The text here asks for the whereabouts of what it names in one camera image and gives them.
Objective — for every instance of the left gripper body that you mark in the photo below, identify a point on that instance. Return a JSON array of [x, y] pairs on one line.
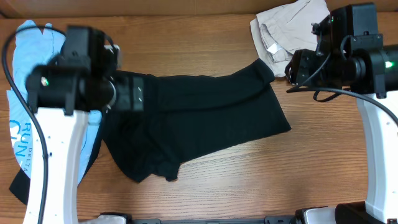
[[137, 94]]

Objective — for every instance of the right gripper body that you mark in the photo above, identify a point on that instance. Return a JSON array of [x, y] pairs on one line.
[[306, 64]]

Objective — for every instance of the black t-shirt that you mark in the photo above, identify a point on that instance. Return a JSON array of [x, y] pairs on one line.
[[186, 117]]

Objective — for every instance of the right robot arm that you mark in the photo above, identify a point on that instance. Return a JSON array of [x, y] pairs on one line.
[[351, 59]]

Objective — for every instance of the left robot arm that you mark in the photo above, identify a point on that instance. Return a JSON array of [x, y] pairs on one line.
[[61, 95]]

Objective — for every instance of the beige folded trousers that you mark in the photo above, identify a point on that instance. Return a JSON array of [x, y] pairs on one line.
[[279, 32]]

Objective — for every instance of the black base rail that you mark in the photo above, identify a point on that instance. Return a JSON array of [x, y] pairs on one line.
[[285, 219]]

